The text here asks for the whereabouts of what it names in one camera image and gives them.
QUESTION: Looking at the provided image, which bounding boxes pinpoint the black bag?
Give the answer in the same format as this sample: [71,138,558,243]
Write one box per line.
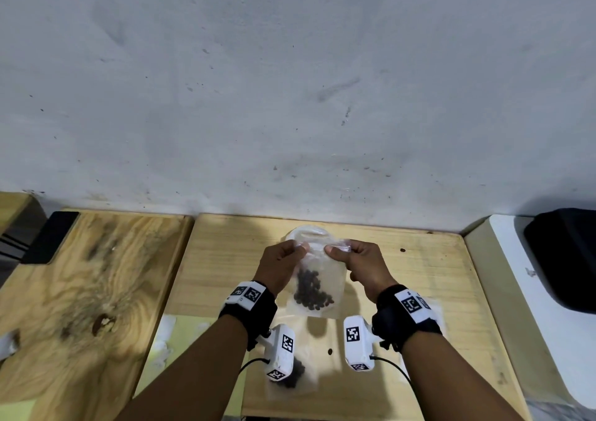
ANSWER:
[523,207,596,314]

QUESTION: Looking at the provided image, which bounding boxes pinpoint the person's left hand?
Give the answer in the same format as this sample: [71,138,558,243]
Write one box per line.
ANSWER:
[253,240,310,296]

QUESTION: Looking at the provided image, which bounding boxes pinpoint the black camera cable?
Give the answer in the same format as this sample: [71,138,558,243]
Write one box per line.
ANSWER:
[370,354,413,382]
[240,358,271,375]

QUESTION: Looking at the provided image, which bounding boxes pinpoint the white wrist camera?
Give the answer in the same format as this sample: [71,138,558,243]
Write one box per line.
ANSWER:
[266,324,297,383]
[343,315,384,373]

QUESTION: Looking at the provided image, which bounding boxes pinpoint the dark seeds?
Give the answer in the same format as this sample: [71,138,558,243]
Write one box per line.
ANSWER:
[277,358,307,389]
[293,269,335,311]

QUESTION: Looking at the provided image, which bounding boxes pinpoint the black right wristband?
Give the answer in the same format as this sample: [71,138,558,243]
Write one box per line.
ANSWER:
[371,284,443,353]

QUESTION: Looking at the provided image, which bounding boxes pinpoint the black left camera cable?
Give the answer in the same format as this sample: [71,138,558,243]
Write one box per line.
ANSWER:
[240,358,271,375]

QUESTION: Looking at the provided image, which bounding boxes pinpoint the person's left forearm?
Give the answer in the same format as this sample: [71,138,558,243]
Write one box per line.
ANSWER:
[116,314,248,421]

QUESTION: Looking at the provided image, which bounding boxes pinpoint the person's right hand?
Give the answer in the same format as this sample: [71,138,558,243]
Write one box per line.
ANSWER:
[324,240,399,303]

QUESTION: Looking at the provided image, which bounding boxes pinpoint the person's right forearm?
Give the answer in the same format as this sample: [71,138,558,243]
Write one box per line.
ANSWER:
[401,331,527,421]

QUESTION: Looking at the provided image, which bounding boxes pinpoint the black wristband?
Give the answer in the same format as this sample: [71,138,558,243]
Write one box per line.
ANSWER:
[219,281,278,351]
[371,284,443,353]

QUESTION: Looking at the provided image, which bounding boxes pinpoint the yellow paper sheet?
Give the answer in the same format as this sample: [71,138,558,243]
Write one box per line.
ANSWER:
[0,399,38,421]

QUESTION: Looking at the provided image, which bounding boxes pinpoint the black left wristband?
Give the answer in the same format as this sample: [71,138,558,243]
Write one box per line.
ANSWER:
[219,281,278,351]

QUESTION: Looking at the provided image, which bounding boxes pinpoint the black flat phone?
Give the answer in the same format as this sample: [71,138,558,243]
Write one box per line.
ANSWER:
[20,210,80,266]

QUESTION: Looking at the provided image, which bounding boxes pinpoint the white cabinet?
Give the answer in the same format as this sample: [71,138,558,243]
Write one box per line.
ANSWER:
[463,214,596,407]

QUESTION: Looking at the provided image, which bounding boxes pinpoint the yellow label backing sheet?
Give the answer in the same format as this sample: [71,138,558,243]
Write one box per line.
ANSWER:
[132,314,248,417]

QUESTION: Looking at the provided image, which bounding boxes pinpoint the black right camera cable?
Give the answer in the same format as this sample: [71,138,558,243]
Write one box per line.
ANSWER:
[370,354,413,382]

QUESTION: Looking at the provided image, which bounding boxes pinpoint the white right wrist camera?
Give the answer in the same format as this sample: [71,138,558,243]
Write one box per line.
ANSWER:
[343,315,384,373]

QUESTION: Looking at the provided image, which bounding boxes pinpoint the dark grey furniture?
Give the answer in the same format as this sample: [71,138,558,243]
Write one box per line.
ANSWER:
[0,192,47,286]

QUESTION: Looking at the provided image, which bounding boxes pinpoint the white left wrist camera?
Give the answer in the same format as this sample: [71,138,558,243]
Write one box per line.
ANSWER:
[266,324,297,383]

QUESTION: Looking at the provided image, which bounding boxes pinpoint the small clear plastic bag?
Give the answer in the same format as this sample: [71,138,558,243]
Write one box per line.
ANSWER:
[284,237,350,320]
[265,348,320,396]

